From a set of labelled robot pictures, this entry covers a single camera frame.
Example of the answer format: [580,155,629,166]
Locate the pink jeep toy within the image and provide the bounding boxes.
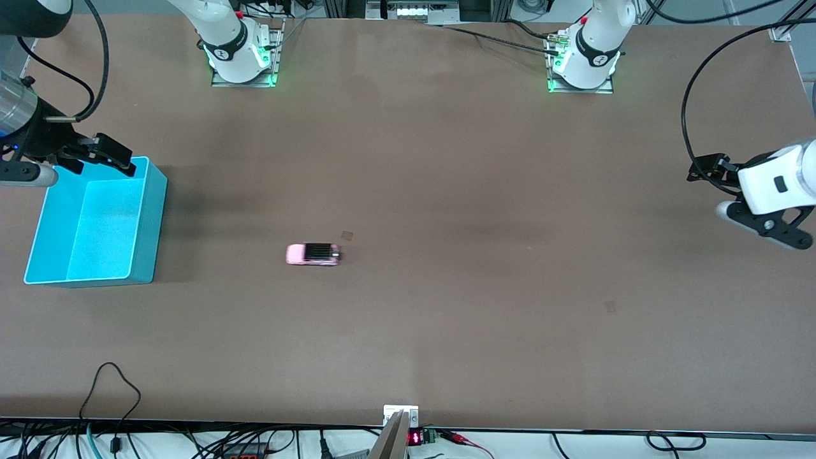
[285,242,343,266]

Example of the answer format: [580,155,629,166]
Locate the turquoise plastic bin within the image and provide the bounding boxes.
[24,156,168,288]

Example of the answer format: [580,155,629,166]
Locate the silver lit control box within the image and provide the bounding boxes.
[365,0,461,26]

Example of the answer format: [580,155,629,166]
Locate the red clip lead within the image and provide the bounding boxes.
[437,430,495,459]

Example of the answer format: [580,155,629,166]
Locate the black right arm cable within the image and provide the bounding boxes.
[18,35,96,112]
[76,0,109,122]

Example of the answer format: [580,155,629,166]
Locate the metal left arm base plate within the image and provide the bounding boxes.
[545,32,615,95]

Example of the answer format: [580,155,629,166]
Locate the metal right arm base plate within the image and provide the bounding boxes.
[212,18,286,88]

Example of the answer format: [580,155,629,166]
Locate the thin black cable loop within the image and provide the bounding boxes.
[78,362,142,456]

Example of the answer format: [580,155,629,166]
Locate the black cable to arm base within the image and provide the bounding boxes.
[440,19,562,57]

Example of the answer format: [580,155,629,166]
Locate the black coiled cable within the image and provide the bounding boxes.
[551,432,707,459]

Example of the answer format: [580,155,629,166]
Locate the tangled black cables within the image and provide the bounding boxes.
[0,421,383,459]

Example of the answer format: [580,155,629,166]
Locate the white metal bracket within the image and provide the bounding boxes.
[383,405,419,428]

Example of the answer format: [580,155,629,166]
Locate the grey camera pole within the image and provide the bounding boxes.
[367,411,410,459]

